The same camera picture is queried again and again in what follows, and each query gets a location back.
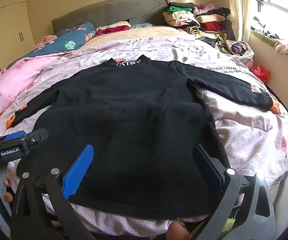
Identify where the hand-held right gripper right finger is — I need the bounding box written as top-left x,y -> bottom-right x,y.
192,144 -> 276,240

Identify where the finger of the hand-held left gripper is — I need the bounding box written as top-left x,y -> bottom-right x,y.
22,128 -> 49,144
3,130 -> 26,142

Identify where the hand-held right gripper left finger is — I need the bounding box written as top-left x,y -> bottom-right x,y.
10,144 -> 94,240

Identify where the black sweater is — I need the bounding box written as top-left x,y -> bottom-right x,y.
8,55 -> 280,218

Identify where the pile of folded clothes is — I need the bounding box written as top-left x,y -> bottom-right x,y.
162,2 -> 232,42

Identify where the person's right hand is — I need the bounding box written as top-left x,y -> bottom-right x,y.
167,217 -> 192,240

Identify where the pink blanket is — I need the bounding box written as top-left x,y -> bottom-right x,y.
0,55 -> 67,115

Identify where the pink printed duvet cover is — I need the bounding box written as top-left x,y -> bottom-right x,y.
0,36 -> 288,238

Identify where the blue floral quilt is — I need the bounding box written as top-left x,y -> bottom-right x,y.
30,21 -> 96,57

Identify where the cream wardrobe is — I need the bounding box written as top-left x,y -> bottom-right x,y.
0,0 -> 36,82

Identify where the red plastic bag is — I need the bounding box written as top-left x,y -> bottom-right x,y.
250,65 -> 270,85

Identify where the purple and white crumpled garment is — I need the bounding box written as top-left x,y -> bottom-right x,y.
215,40 -> 255,62

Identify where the red pillow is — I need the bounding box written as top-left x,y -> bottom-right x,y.
95,21 -> 132,37

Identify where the grey quilted headboard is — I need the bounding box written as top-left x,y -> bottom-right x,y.
51,0 -> 171,34

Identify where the crumpled patterned cloth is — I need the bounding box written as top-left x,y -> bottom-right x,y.
251,16 -> 288,65

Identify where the beige blanket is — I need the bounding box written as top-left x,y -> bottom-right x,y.
79,25 -> 209,53

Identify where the blue patterned pillow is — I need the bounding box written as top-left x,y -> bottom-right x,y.
131,22 -> 155,28

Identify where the cream curtain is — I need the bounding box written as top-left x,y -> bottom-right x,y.
227,0 -> 253,43

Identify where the window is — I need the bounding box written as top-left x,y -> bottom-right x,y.
251,0 -> 288,53

